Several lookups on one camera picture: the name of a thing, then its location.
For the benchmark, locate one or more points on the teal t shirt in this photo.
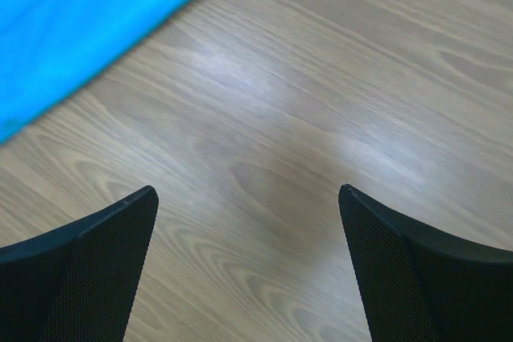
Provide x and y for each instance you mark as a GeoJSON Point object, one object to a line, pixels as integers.
{"type": "Point", "coordinates": [50, 48]}

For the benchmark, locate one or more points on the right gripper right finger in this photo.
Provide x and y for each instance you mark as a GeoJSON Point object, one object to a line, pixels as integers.
{"type": "Point", "coordinates": [418, 283]}

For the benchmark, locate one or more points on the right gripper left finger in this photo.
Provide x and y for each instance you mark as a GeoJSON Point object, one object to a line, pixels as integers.
{"type": "Point", "coordinates": [78, 282]}

